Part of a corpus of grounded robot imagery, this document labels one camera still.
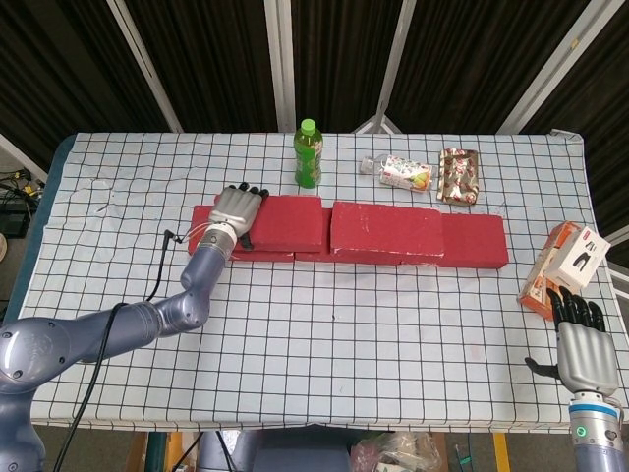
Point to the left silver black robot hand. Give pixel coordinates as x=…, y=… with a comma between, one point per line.
x=236, y=209

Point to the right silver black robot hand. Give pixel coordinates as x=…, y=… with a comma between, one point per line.
x=587, y=359

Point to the red foam brick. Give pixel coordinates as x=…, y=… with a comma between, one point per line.
x=474, y=241
x=290, y=221
x=200, y=216
x=388, y=228
x=314, y=257

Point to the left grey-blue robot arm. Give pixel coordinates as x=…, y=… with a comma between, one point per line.
x=196, y=285

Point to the orange snack box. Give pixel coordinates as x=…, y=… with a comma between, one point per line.
x=538, y=290

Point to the green tea bottle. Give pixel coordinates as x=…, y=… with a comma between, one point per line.
x=308, y=162

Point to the white box black print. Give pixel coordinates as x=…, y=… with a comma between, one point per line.
x=580, y=260

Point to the clear plastic bottle fruit label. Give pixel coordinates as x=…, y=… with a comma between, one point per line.
x=408, y=174

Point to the white black checkered tablecloth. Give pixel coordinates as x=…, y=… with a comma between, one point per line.
x=319, y=369

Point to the blue table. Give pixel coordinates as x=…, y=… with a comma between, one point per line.
x=55, y=164

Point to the clear plastic bag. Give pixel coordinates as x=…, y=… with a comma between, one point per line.
x=393, y=452

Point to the gold foil snack packet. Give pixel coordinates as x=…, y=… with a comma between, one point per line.
x=459, y=177

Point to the black equipment box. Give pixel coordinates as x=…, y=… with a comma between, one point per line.
x=12, y=221

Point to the grey robot torso base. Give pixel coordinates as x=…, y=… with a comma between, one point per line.
x=285, y=452

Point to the green table leg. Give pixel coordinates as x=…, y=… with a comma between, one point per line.
x=157, y=454

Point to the white screen frame post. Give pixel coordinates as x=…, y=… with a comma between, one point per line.
x=395, y=64
x=553, y=64
x=22, y=156
x=280, y=64
x=147, y=64

